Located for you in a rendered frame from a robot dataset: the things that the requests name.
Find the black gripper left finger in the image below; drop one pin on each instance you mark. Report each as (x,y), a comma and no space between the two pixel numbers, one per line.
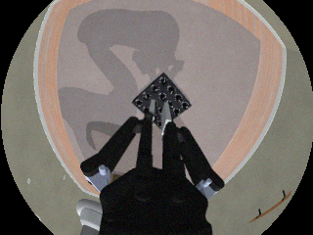
(98,168)

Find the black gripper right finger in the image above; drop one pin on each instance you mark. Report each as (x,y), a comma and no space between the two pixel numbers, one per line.
(200,171)

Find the black knob box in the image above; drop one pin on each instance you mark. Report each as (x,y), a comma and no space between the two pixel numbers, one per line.
(164,93)

